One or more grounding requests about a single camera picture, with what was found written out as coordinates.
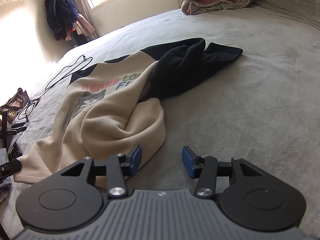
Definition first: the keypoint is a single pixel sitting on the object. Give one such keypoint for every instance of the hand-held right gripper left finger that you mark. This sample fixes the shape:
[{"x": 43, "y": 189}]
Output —
[{"x": 136, "y": 160}]

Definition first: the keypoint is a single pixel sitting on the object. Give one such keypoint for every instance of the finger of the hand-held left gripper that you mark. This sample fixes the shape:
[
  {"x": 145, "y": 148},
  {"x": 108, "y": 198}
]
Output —
[{"x": 11, "y": 167}]

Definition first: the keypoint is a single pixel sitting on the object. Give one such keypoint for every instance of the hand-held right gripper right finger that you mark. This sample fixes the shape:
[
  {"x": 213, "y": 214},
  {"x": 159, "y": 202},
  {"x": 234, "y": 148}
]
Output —
[{"x": 188, "y": 160}]

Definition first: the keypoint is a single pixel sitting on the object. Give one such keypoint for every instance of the beige and black sweatshirt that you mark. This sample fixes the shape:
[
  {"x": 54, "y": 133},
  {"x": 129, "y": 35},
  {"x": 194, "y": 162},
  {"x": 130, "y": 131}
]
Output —
[{"x": 100, "y": 120}]

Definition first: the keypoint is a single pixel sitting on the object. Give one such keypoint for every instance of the pink hanging clothes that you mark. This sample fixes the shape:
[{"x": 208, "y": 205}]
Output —
[{"x": 83, "y": 26}]

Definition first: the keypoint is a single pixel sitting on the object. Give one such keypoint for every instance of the folded grey sweater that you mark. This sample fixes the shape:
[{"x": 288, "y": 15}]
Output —
[{"x": 3, "y": 155}]

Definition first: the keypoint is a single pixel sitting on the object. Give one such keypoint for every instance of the black smartphone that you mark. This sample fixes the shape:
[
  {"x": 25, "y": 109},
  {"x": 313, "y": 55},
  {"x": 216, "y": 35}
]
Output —
[{"x": 15, "y": 152}]

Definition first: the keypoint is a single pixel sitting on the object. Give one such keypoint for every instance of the black handheld device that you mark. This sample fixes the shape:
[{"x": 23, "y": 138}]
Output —
[{"x": 3, "y": 122}]

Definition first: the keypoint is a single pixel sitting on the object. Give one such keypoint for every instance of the floral bag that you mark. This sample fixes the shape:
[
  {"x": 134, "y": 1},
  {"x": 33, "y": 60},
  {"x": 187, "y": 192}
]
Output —
[{"x": 15, "y": 102}]

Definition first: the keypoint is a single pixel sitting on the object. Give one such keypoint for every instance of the grey bed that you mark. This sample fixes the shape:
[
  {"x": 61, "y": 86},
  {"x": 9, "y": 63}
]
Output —
[{"x": 237, "y": 105}]

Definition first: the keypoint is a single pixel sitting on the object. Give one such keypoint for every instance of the dark blue hanging jacket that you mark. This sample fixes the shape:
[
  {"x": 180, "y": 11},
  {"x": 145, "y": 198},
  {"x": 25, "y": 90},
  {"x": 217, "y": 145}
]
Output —
[{"x": 60, "y": 12}]

